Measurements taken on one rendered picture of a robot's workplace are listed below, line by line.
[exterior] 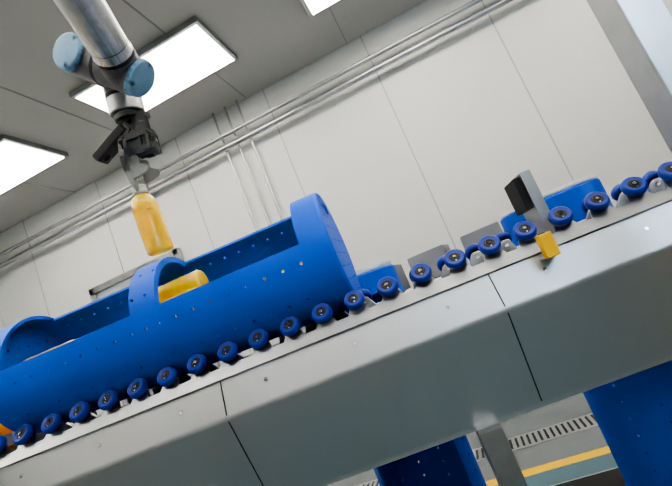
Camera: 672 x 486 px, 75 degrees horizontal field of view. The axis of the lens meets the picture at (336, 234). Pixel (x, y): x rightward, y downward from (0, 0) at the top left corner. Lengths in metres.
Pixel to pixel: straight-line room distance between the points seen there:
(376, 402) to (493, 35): 4.12
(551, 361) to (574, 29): 4.06
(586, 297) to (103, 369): 1.01
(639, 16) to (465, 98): 3.68
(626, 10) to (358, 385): 0.78
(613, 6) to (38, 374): 1.30
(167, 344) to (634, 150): 4.13
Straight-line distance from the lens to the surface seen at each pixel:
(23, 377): 1.24
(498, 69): 4.59
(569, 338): 0.98
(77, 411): 1.21
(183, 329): 1.02
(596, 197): 1.01
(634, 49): 0.85
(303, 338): 0.95
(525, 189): 1.04
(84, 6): 1.07
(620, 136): 4.56
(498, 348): 0.94
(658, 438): 1.40
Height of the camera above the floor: 0.96
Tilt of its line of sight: 9 degrees up
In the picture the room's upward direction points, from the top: 22 degrees counter-clockwise
